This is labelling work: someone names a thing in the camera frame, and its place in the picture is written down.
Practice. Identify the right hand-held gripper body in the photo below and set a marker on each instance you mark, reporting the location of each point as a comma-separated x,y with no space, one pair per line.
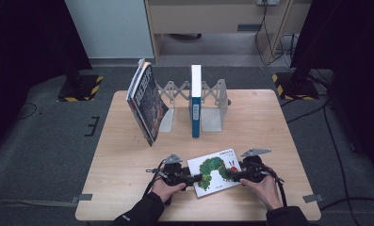
255,169

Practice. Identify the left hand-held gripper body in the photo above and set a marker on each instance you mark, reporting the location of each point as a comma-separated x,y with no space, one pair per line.
175,172

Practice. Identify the white caterpillar picture book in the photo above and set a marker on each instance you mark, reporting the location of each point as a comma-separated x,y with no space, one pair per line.
213,174

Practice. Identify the extendable metal bookend rack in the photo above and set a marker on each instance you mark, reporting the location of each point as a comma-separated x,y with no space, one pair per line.
211,119

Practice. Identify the thick blue book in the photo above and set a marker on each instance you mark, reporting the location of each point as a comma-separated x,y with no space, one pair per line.
196,103

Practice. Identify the person's left hand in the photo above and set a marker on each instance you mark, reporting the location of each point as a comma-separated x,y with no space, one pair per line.
165,190

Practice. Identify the person's right hand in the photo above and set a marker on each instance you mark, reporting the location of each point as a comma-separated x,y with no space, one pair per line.
268,193

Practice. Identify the grey tape tab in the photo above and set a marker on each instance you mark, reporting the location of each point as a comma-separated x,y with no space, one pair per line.
82,198
313,198

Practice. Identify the large dark cover book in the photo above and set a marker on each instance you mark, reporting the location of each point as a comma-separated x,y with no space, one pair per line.
148,106

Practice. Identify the striped stand base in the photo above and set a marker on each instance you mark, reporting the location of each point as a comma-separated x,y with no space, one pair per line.
81,89
296,89

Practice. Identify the thin pale book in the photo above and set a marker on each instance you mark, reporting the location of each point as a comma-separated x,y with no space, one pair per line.
134,80

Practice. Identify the black curtain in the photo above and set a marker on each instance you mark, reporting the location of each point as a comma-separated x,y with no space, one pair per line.
351,47
24,47

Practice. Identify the white panel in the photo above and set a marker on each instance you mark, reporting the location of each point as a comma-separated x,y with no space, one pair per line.
109,28

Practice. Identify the wooden cabinet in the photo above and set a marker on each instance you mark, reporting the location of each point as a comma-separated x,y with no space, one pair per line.
206,15

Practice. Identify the wall power socket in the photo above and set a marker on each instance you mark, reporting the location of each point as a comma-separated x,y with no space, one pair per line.
268,2

